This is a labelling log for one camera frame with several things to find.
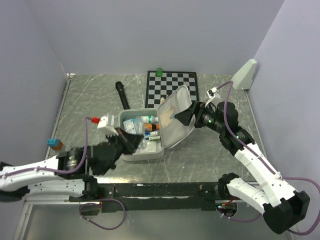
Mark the blue printed plastic bag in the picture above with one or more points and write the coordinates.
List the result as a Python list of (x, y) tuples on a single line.
[(133, 126)]

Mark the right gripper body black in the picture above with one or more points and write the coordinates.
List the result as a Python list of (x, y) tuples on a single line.
[(206, 118)]

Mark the green medicine box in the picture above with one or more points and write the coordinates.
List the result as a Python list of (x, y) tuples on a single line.
[(153, 138)]

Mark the aluminium frame rail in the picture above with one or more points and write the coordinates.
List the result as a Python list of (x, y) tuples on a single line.
[(45, 199)]

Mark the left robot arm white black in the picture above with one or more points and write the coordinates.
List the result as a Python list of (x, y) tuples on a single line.
[(70, 173)]

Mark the white wall mounted device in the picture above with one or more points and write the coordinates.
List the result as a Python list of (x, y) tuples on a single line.
[(243, 78)]

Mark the white gauze packet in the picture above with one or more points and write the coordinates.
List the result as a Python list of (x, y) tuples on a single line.
[(149, 147)]

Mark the white bottle green label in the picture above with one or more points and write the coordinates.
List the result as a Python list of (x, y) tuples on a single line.
[(149, 119)]

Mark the green toy on chessboard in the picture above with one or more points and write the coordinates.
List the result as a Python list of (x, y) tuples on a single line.
[(159, 72)]

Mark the black white chessboard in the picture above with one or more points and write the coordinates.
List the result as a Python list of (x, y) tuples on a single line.
[(158, 87)]

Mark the grey medicine kit case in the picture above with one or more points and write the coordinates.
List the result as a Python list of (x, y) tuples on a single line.
[(159, 126)]

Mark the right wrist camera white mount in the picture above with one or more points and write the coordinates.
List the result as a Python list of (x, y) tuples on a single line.
[(214, 96)]

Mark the blue brown toy block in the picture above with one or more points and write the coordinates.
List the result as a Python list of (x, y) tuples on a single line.
[(55, 144)]

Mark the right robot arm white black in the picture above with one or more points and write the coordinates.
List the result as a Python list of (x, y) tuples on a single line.
[(280, 204)]

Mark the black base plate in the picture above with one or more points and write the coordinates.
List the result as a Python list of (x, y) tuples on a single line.
[(160, 196)]

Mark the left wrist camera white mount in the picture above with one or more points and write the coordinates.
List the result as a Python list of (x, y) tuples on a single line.
[(105, 124)]

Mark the brown medicine bottle orange cap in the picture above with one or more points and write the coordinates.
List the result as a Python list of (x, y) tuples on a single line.
[(150, 127)]

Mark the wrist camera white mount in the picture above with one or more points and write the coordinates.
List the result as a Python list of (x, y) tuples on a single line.
[(214, 96), (105, 124)]

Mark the bag of latex gloves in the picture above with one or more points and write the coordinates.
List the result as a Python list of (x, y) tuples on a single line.
[(166, 116)]

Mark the white chess piece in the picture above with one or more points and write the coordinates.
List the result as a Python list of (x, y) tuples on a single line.
[(163, 100)]

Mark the black microphone orange end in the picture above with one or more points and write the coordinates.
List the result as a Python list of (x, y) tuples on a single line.
[(122, 95)]

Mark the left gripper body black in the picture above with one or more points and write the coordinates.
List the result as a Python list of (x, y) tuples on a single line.
[(107, 168)]

